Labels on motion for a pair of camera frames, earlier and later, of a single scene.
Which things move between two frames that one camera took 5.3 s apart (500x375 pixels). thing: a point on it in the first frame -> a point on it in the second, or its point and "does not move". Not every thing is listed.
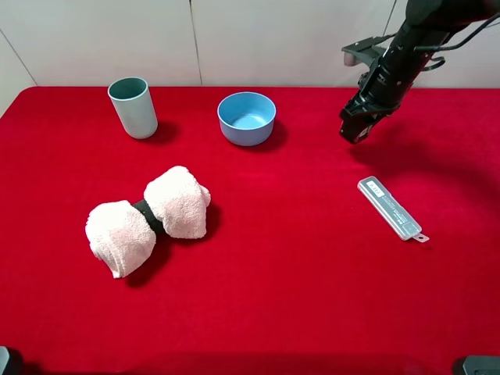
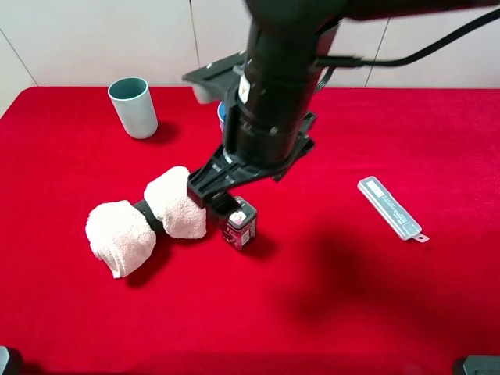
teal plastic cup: (133, 101) does not move
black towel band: (156, 225) does not move
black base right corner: (482, 365) does not move
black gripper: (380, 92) -> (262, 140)
